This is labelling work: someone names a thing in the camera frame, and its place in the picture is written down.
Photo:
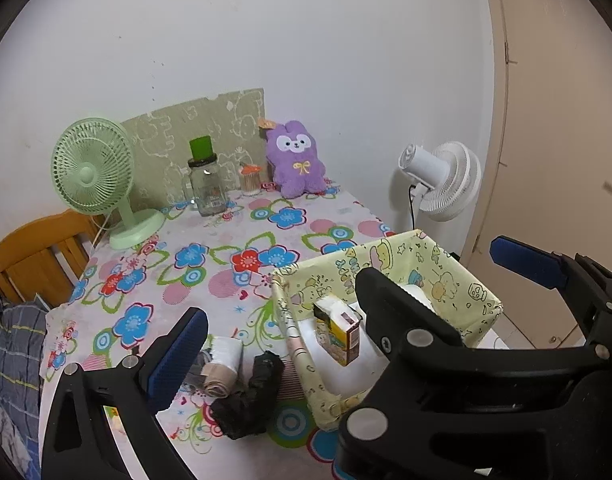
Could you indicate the floral tablecloth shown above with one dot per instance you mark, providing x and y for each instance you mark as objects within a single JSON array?
[{"x": 210, "y": 230}]

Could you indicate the small yellow carton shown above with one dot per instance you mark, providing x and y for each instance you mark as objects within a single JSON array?
[{"x": 338, "y": 340}]

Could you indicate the glass jar with green cap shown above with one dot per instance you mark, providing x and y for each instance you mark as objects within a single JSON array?
[{"x": 208, "y": 192}]

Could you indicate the white standing fan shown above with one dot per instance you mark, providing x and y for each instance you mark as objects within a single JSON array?
[{"x": 436, "y": 165}]

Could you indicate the blue plaid cloth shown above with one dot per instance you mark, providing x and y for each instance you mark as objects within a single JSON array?
[{"x": 10, "y": 360}]

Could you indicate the white and beige socks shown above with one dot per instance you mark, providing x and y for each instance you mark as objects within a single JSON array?
[{"x": 228, "y": 355}]

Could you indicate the green patterned board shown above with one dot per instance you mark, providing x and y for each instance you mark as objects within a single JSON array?
[{"x": 160, "y": 135}]

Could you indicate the beige door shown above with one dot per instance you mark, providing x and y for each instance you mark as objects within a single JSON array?
[{"x": 551, "y": 110}]

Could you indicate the green desk fan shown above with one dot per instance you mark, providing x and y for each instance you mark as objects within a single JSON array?
[{"x": 93, "y": 175}]

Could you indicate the black sock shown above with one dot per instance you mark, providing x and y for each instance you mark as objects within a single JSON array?
[{"x": 256, "y": 395}]

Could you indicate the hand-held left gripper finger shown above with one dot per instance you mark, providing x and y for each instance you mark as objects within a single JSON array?
[{"x": 178, "y": 360}]

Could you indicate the grey cloth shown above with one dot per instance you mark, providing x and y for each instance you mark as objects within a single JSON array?
[{"x": 201, "y": 366}]

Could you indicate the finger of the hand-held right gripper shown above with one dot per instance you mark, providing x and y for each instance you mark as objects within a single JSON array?
[
  {"x": 528, "y": 261},
  {"x": 411, "y": 315}
]

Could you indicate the beige cloth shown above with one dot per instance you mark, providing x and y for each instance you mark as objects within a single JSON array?
[{"x": 220, "y": 385}]

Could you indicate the toothpick jar with orange lid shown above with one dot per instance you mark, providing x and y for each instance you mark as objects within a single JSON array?
[{"x": 250, "y": 180}]

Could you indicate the purple plush bunny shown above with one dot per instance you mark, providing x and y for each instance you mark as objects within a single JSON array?
[{"x": 296, "y": 165}]

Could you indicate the yellow printed fabric basket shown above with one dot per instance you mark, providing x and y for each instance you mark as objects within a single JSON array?
[{"x": 426, "y": 260}]

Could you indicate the wooden chair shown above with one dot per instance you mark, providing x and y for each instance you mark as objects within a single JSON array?
[{"x": 30, "y": 250}]

